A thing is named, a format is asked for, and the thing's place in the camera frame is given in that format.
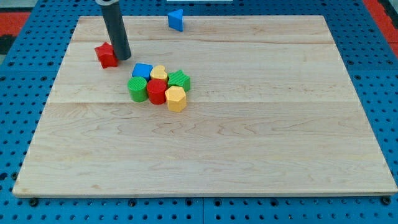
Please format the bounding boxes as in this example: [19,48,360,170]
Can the blue triangle block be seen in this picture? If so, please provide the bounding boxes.
[167,9,183,32]

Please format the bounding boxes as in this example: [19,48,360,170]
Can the red cylinder block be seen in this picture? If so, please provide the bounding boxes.
[147,79,167,105]

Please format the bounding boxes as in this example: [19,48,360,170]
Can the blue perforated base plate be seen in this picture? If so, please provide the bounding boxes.
[1,1,397,223]

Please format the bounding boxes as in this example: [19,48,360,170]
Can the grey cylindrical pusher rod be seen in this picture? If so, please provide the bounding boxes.
[95,0,131,60]

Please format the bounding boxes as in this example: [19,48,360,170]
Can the yellow heart block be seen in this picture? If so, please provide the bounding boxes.
[150,65,169,82]

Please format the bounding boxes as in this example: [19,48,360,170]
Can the red star block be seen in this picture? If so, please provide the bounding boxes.
[95,42,118,69]

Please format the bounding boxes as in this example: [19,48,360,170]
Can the green star block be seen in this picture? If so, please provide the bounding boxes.
[167,70,191,92]

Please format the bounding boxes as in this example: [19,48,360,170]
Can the yellow hexagon block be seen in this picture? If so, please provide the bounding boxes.
[165,86,187,112]

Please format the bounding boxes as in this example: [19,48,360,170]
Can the green cylinder block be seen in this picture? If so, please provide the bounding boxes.
[127,77,148,102]

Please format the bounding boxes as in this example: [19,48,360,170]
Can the blue square block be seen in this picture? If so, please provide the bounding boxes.
[132,63,153,82]

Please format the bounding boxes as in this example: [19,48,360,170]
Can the light wooden board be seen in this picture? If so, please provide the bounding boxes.
[12,16,397,198]

